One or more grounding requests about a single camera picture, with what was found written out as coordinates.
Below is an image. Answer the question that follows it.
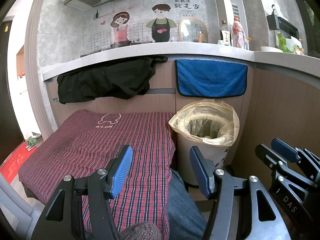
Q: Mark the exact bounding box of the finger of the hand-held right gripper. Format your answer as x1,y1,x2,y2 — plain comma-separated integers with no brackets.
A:
271,138,320,173
255,144,315,188

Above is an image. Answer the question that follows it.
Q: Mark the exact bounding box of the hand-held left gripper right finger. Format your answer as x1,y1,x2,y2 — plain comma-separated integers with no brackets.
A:
189,145,292,240

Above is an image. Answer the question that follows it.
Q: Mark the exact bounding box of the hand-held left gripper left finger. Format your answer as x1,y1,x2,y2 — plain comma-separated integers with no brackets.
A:
31,145,134,240

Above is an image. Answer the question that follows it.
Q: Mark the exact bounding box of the grey trash bin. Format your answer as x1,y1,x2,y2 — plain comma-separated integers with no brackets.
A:
176,125,234,186

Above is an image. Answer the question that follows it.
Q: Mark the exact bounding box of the red plaid tablecloth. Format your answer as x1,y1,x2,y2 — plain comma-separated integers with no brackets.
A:
18,109,177,240

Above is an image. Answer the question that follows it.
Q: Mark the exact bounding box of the person's blue jeans leg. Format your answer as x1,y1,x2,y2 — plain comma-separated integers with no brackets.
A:
165,171,208,240

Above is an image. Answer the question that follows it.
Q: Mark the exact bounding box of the brown knit garment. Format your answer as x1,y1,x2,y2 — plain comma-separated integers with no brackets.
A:
120,222,163,240

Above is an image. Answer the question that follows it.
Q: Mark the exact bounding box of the black cloth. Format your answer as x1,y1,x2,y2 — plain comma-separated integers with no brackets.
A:
57,55,168,105

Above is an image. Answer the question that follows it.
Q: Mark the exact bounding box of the green slipper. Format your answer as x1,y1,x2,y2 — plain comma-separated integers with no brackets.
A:
26,135,42,151

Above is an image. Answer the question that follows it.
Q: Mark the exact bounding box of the blue towel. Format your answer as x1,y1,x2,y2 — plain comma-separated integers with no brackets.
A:
174,59,248,99

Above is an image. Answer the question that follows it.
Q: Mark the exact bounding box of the white bowl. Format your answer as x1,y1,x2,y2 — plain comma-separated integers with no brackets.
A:
260,46,283,53

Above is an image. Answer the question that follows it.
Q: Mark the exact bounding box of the green leafy vegetable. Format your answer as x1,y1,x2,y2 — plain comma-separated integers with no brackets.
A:
276,32,295,53

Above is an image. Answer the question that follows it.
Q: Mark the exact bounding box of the red doormat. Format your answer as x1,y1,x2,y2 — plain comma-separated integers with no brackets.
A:
0,141,38,184

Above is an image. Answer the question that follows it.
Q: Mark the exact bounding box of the plastic bottle with red contents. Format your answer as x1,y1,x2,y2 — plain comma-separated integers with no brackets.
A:
231,17,247,49

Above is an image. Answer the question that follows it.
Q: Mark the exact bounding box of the grey stone kitchen counter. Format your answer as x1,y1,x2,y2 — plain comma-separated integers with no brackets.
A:
41,41,320,90

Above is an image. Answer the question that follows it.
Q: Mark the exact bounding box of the dark sauce bottle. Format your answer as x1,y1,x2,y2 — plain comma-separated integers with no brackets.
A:
219,20,232,47

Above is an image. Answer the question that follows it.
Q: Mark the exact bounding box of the black hanging utensil holder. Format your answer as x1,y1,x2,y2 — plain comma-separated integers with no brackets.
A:
266,4,279,30

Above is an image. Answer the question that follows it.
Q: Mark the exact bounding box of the dark fridge with magnets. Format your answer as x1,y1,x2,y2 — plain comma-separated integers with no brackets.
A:
0,16,25,165

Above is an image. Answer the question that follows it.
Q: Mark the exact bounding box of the glass lid with wooden rim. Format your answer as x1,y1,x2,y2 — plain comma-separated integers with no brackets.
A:
178,18,209,43

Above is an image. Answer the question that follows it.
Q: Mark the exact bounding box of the white vent grille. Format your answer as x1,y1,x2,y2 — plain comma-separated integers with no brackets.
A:
231,3,242,18

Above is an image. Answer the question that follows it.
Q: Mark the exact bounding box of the black wall rack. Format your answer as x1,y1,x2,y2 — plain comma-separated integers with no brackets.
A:
277,17,299,38

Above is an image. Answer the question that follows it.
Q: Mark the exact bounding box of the cartoon couple wall sticker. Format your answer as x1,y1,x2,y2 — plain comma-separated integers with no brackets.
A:
94,0,200,49

